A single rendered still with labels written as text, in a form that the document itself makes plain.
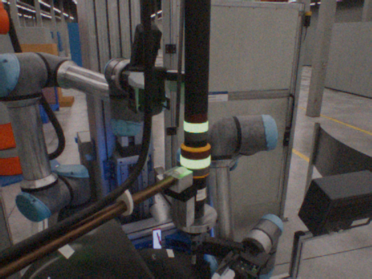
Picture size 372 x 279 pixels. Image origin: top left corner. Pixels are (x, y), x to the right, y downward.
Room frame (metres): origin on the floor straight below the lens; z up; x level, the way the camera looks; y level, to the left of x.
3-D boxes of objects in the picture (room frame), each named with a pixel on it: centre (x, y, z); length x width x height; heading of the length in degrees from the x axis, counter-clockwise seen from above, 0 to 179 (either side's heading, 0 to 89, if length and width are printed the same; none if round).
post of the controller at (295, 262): (0.90, -0.42, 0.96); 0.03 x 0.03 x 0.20; 17
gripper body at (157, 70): (0.60, 0.09, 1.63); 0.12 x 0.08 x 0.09; 27
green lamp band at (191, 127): (0.40, -0.01, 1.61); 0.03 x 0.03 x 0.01
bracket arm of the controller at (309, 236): (0.93, -0.52, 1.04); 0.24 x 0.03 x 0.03; 107
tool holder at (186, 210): (0.39, -0.01, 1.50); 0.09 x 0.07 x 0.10; 142
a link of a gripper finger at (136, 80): (0.49, 0.08, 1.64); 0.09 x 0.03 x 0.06; 5
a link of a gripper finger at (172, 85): (0.52, 0.00, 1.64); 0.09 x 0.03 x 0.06; 48
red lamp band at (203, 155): (0.40, -0.01, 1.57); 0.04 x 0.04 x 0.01
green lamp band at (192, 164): (0.40, -0.01, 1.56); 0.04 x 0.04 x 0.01
